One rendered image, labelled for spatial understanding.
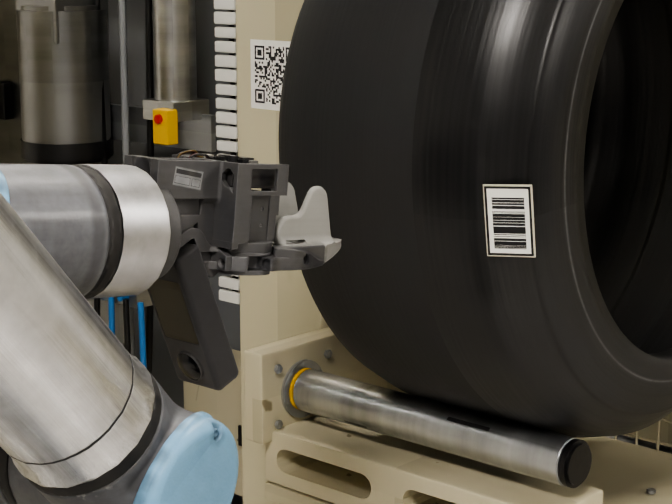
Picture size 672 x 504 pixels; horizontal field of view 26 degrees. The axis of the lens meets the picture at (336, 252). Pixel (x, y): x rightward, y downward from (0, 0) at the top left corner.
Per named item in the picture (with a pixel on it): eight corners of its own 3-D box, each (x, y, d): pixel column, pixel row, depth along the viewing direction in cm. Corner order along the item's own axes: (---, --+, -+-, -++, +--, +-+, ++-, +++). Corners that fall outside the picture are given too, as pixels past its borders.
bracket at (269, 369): (243, 440, 152) (242, 349, 150) (473, 361, 181) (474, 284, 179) (266, 447, 150) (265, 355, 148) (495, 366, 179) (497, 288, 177)
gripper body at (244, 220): (299, 165, 106) (175, 162, 97) (290, 281, 107) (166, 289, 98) (226, 155, 111) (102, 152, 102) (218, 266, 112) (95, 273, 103)
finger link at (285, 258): (339, 247, 110) (256, 251, 103) (337, 267, 110) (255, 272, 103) (294, 239, 113) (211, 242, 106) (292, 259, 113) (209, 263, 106)
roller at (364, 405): (298, 416, 154) (277, 393, 152) (319, 382, 156) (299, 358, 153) (578, 498, 131) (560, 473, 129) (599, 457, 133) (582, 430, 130)
